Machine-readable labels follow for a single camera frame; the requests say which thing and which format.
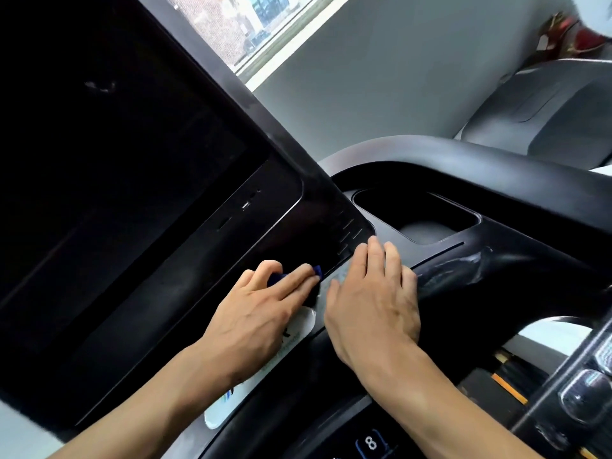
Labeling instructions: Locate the person's right hand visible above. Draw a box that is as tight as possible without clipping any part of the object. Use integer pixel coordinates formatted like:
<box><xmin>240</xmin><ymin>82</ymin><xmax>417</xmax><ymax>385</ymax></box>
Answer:
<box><xmin>324</xmin><ymin>236</ymin><xmax>422</xmax><ymax>378</ymax></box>

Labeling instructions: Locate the person's left hand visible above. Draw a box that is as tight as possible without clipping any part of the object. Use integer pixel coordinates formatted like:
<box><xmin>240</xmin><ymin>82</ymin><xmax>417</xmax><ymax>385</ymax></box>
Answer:
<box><xmin>197</xmin><ymin>260</ymin><xmax>321</xmax><ymax>384</ymax></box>

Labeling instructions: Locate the blue cleaning cloth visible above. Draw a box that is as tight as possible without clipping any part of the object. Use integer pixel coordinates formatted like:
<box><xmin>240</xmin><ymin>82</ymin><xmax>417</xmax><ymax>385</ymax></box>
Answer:
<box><xmin>266</xmin><ymin>265</ymin><xmax>323</xmax><ymax>288</ymax></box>

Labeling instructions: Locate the person's left forearm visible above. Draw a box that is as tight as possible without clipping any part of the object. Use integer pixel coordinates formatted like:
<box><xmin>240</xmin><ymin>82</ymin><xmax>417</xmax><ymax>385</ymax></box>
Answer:
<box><xmin>48</xmin><ymin>343</ymin><xmax>230</xmax><ymax>459</ymax></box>

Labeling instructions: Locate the person's right forearm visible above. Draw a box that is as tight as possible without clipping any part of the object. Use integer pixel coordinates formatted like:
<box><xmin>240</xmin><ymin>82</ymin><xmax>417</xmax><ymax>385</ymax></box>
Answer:
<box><xmin>356</xmin><ymin>344</ymin><xmax>543</xmax><ymax>459</ymax></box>

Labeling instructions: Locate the white sticker label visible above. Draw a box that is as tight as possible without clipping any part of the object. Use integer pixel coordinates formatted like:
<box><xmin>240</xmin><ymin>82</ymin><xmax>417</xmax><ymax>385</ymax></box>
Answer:
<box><xmin>204</xmin><ymin>306</ymin><xmax>317</xmax><ymax>430</ymax></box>

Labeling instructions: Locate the black treadmill console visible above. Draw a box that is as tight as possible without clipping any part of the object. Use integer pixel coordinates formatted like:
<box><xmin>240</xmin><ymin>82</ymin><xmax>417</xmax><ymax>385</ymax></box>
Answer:
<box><xmin>200</xmin><ymin>134</ymin><xmax>612</xmax><ymax>459</ymax></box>

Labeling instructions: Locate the treadmill deck with yellow stripe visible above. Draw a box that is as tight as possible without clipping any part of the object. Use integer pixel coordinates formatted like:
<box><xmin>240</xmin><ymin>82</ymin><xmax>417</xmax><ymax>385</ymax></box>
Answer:
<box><xmin>466</xmin><ymin>321</ymin><xmax>594</xmax><ymax>428</ymax></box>

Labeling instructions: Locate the black treadmill display screen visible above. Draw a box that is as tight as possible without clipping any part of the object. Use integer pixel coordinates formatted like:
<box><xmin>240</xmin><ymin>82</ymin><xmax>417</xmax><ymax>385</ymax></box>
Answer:
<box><xmin>0</xmin><ymin>0</ymin><xmax>376</xmax><ymax>443</ymax></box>

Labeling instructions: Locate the window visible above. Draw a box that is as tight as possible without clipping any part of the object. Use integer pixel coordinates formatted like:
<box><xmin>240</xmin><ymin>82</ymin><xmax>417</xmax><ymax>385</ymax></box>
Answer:
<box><xmin>165</xmin><ymin>0</ymin><xmax>355</xmax><ymax>86</ymax></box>

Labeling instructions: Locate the red figure bust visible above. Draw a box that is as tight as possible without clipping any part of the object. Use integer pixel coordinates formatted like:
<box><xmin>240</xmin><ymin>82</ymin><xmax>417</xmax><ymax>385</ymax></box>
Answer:
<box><xmin>535</xmin><ymin>11</ymin><xmax>607</xmax><ymax>73</ymax></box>

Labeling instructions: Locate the white round object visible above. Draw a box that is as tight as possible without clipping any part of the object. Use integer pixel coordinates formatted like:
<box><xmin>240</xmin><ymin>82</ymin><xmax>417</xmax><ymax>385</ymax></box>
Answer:
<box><xmin>571</xmin><ymin>0</ymin><xmax>612</xmax><ymax>38</ymax></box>

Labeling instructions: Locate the black handlebar with buttons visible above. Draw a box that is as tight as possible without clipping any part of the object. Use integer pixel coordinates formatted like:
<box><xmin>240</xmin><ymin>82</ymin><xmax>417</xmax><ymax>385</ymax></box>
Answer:
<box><xmin>511</xmin><ymin>311</ymin><xmax>612</xmax><ymax>452</ymax></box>

